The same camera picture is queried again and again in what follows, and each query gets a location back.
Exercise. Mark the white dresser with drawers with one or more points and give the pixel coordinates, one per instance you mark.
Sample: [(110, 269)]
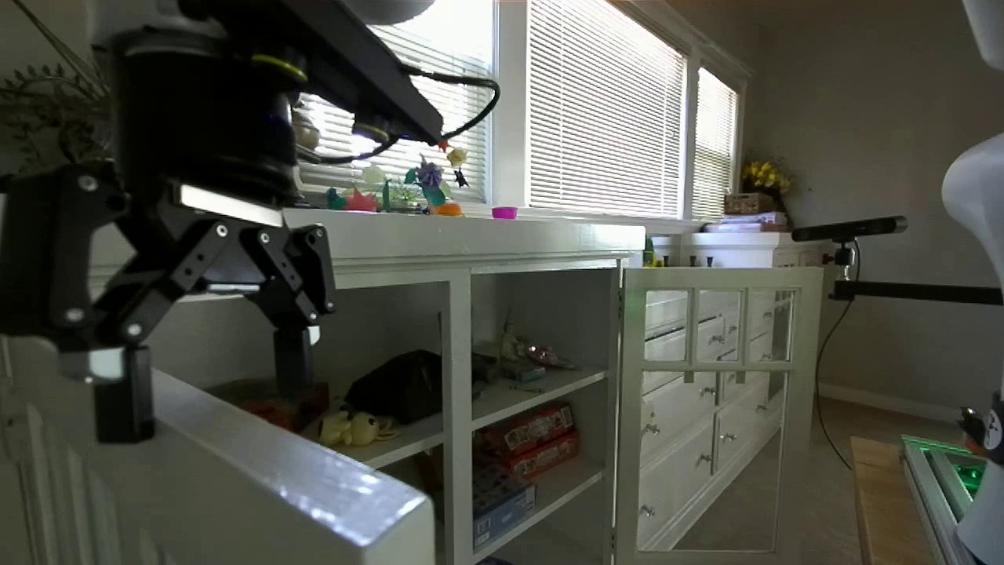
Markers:
[(733, 250)]

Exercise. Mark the metal gear ornament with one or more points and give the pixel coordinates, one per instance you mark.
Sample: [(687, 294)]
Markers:
[(27, 103)]

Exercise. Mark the colourful paper flower bunch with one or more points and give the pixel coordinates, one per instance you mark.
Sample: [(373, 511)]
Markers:
[(430, 181)]

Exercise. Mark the brown flower basket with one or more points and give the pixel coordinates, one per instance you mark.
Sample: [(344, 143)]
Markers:
[(751, 201)]

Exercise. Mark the small orange toy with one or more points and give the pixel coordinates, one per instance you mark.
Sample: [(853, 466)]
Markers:
[(445, 209)]

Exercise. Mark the narrow white window blind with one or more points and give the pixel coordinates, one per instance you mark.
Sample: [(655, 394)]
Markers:
[(715, 146)]

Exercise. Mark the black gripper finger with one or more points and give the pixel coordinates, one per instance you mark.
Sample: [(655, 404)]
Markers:
[(293, 276), (50, 251)]

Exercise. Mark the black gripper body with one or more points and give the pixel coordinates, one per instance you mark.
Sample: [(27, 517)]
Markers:
[(204, 115)]

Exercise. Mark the black stereo camera bar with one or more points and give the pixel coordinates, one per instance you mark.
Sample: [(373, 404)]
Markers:
[(849, 227)]

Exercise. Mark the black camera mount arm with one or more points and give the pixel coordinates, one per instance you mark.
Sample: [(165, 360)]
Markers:
[(920, 294)]

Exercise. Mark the yellow plush toy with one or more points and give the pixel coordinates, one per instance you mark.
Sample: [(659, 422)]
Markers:
[(351, 427)]

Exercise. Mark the blue board game box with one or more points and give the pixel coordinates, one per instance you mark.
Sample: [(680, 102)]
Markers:
[(504, 520)]

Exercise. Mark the wooden board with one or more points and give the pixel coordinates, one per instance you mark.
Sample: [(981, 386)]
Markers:
[(882, 502)]

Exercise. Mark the small colourful toy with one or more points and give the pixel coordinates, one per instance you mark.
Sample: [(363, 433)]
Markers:
[(658, 251)]

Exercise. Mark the yellow flower bunch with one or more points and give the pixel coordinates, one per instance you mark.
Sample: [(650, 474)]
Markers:
[(768, 172)]

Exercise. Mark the green lit base platform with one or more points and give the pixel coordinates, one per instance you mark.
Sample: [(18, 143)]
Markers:
[(943, 486)]

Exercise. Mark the small green glass jar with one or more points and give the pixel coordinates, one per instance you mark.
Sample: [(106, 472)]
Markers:
[(397, 194)]

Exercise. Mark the white cabinet shelf unit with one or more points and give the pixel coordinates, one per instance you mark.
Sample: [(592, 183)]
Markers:
[(473, 235)]

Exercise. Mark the red board game box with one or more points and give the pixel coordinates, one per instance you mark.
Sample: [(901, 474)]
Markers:
[(533, 459)]

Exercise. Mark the dark toy figure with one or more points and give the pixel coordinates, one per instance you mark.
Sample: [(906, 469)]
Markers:
[(518, 361)]

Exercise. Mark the red Monopoly game box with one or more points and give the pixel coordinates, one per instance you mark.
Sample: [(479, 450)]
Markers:
[(527, 426)]

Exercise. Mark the small pink bowl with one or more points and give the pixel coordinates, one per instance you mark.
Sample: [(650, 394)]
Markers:
[(504, 212)]

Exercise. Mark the stack of books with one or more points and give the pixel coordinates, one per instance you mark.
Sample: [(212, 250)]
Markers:
[(749, 220)]

